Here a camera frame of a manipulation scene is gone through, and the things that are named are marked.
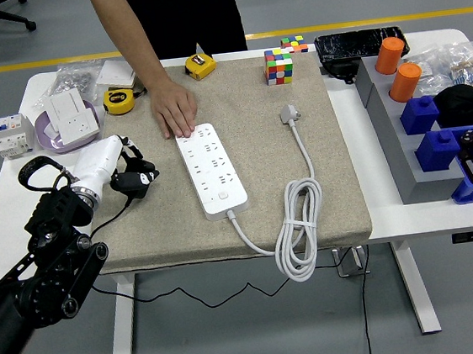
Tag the clear bag of screws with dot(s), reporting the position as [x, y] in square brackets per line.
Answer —
[71, 78]

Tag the blue block with knob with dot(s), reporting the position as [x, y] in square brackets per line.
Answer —
[419, 114]
[437, 151]

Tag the silver metal bracket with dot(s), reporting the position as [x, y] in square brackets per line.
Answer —
[347, 260]

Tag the dark brown round knob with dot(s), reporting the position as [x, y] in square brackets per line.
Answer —
[468, 138]

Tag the orange cylinder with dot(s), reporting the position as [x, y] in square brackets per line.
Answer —
[405, 82]
[391, 56]

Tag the person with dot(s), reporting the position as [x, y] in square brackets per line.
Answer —
[185, 13]

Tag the small black device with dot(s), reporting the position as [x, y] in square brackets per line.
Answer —
[341, 70]

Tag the small colourful puzzle cube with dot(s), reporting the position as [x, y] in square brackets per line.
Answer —
[294, 44]

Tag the large colourful puzzle cube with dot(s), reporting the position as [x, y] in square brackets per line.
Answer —
[279, 67]

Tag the purple bowl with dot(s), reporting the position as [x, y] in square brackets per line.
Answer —
[46, 140]

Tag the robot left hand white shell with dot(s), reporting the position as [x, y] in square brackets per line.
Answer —
[95, 162]

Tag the person's right hand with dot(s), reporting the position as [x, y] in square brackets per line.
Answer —
[174, 105]

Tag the white wall socket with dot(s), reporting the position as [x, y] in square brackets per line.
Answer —
[76, 126]

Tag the grey-brown mat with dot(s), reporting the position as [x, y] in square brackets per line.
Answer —
[260, 162]

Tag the clear bag of parts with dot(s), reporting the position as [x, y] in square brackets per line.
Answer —
[430, 70]

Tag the yellow squarish tape measure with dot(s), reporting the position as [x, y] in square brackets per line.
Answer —
[199, 66]

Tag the clear bag of resistors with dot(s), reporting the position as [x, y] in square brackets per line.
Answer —
[470, 68]

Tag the yellow round tape measure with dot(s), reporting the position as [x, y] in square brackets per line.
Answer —
[118, 100]

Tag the white circuit breaker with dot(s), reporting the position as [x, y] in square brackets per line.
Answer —
[12, 135]

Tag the black cloth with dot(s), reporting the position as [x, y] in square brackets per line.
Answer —
[466, 104]

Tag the black glossy tray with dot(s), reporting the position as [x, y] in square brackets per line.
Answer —
[358, 43]

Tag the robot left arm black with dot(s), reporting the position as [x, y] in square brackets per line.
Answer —
[40, 286]

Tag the white switch panel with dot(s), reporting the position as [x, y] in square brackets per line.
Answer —
[66, 104]

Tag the white flat switch plate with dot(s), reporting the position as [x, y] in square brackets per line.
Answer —
[115, 73]

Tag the grey stepped base block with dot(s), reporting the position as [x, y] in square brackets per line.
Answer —
[388, 127]

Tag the person's right forearm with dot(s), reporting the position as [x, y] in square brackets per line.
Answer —
[133, 35]

